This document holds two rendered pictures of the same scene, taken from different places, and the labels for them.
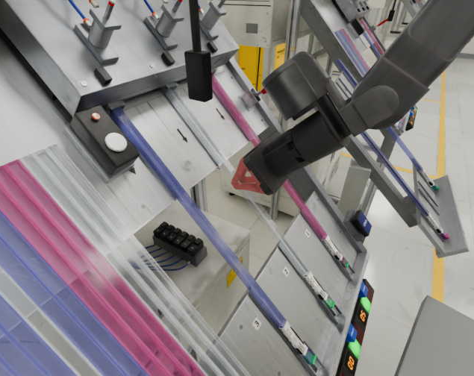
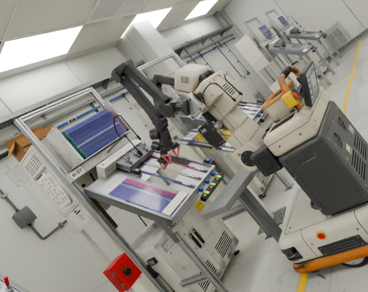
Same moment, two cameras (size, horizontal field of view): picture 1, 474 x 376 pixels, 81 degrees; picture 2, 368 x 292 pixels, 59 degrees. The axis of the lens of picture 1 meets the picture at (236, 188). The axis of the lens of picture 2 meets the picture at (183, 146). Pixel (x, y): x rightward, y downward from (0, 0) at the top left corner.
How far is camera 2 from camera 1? 214 cm
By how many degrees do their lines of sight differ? 34
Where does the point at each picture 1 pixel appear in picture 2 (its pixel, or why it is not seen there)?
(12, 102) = (122, 174)
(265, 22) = (177, 132)
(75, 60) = (127, 164)
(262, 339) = (177, 186)
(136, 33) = (133, 157)
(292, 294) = (185, 179)
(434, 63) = not seen: hidden behind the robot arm
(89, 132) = (133, 170)
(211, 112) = (154, 161)
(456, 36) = not seen: hidden behind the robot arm
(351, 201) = (220, 160)
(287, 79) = (153, 146)
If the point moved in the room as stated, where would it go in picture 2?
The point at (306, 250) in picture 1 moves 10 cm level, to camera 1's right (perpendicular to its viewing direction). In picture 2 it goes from (189, 172) to (199, 164)
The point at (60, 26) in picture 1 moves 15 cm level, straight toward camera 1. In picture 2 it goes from (123, 161) to (126, 159)
